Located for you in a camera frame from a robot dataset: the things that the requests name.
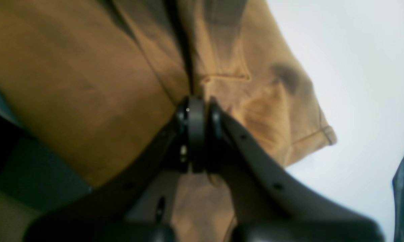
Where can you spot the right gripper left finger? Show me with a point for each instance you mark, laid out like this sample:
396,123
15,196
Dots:
136,205

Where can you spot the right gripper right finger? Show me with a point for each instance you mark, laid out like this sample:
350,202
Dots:
269,204

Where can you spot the brown T-shirt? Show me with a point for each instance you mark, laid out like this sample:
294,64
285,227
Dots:
95,80

